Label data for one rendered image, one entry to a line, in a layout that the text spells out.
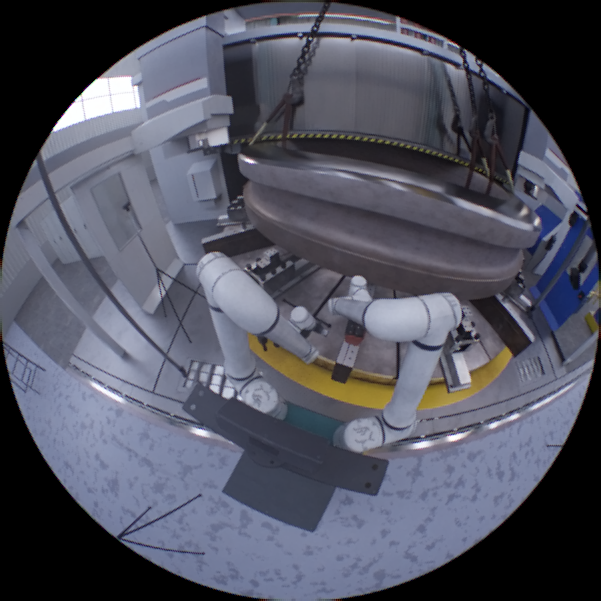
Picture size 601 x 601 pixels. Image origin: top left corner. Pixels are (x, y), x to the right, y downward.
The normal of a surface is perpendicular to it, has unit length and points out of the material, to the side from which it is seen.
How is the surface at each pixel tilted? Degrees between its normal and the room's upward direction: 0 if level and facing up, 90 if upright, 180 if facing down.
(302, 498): 0
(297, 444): 29
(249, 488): 0
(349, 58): 90
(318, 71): 90
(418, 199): 90
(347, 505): 0
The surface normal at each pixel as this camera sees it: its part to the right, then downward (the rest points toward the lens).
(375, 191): -0.44, 0.68
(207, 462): -0.03, -0.66
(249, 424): 0.16, -0.91
